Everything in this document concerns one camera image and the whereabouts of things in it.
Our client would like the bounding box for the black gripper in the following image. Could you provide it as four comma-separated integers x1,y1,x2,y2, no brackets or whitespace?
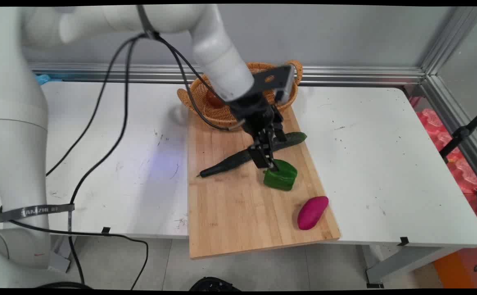
227,92,287,170

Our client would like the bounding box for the green toy bell pepper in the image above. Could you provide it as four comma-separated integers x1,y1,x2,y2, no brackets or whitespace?
263,159,298,192

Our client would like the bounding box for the dark green toy cucumber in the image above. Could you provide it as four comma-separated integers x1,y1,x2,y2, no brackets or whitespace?
197,132,307,178

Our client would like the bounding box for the woven wicker basket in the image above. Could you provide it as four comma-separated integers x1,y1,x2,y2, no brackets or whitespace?
177,60,303,128

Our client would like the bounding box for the wooden cutting board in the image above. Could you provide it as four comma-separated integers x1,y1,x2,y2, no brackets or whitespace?
187,104,341,260

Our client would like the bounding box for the purple toy sweet potato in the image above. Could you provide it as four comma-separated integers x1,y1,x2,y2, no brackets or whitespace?
297,196,330,231

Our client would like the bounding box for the black round floor object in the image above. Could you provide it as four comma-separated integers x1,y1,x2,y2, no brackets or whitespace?
189,277,242,292

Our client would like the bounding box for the pink foam mat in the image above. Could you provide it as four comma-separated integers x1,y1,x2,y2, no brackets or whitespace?
409,96,477,198

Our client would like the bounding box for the grey metal table leg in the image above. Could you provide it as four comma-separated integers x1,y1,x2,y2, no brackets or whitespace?
364,245,465,288

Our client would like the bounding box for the black tripod leg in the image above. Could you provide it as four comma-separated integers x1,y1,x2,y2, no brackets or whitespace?
439,105,477,163

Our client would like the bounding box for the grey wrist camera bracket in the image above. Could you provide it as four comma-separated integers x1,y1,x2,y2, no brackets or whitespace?
253,65,296,105

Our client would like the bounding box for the long aluminium frame rail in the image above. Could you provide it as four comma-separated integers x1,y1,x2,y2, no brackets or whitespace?
29,62,426,87

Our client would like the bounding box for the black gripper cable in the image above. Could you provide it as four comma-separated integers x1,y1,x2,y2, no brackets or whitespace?
156,35,246,132

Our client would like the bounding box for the black arm strap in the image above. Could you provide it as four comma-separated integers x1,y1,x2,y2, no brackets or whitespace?
136,5,160,40

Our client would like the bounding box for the short aluminium frame rail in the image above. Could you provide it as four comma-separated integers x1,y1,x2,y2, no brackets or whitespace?
420,75,477,191

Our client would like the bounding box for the black floor cable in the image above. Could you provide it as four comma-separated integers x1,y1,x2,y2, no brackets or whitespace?
1,217,149,290

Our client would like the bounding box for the aluminium frame post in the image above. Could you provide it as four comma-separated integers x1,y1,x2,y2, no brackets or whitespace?
420,6,477,77

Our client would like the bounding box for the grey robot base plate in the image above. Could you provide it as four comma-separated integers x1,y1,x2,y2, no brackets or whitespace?
49,235,74,274

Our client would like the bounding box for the grey printed velcro strap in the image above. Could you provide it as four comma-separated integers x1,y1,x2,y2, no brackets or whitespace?
0,203,75,223

